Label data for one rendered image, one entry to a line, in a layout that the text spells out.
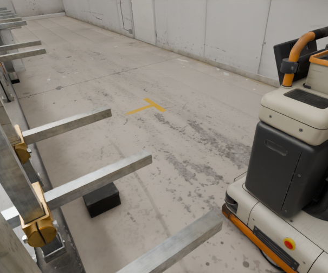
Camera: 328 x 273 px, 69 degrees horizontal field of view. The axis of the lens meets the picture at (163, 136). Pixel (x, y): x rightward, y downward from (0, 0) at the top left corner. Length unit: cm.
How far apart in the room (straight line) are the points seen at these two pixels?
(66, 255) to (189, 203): 105
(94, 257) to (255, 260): 82
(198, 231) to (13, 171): 33
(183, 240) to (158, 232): 101
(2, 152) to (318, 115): 84
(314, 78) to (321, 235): 64
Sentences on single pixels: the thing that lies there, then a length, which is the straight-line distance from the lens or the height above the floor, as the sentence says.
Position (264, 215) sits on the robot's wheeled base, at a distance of 123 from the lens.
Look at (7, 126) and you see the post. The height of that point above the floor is 91.
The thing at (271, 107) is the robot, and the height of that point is 77.
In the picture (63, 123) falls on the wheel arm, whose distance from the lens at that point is 77.
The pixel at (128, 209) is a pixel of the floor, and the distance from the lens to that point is 156.
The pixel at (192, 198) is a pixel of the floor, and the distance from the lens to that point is 159.
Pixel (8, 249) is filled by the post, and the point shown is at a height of 106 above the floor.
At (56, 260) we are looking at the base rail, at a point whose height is 70.
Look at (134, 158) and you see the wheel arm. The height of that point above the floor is 82.
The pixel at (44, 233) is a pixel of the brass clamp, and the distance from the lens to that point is 53.
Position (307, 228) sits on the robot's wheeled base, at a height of 28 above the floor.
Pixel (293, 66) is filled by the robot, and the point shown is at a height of 90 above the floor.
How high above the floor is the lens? 120
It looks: 35 degrees down
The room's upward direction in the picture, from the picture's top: 4 degrees counter-clockwise
